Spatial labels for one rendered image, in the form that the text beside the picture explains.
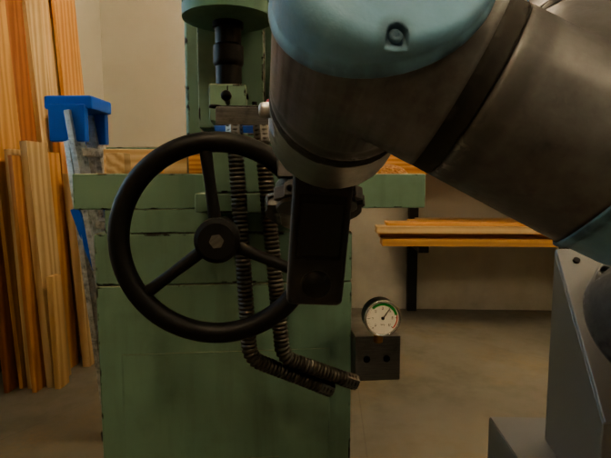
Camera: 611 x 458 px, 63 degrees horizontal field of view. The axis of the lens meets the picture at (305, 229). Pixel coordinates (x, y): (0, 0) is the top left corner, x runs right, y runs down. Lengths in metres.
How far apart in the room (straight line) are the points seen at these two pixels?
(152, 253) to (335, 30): 0.72
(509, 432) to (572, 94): 0.60
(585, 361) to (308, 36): 0.50
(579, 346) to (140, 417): 0.70
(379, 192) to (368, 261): 2.54
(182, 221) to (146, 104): 2.76
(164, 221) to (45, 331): 1.58
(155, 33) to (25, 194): 1.71
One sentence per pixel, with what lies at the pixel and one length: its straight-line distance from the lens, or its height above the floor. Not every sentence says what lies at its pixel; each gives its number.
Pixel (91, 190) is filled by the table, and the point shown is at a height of 0.87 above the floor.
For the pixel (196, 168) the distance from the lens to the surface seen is 1.02.
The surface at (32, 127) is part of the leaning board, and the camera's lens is 2.70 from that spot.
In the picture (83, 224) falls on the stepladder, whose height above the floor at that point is 0.74.
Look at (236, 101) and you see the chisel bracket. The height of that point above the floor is 1.04.
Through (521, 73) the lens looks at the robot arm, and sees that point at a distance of 0.23.
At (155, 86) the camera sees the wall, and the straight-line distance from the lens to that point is 3.60.
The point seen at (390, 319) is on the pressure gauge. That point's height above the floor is 0.66.
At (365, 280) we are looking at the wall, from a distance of 3.43.
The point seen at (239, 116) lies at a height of 0.99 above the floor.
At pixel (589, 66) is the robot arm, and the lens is 0.24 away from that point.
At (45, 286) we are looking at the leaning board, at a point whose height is 0.44.
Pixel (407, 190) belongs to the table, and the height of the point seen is 0.87.
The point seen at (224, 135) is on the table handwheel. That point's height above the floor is 0.95.
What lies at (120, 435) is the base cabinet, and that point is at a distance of 1.00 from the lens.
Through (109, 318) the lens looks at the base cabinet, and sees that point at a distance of 0.92.
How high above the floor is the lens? 0.89
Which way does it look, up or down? 6 degrees down
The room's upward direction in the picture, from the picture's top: straight up
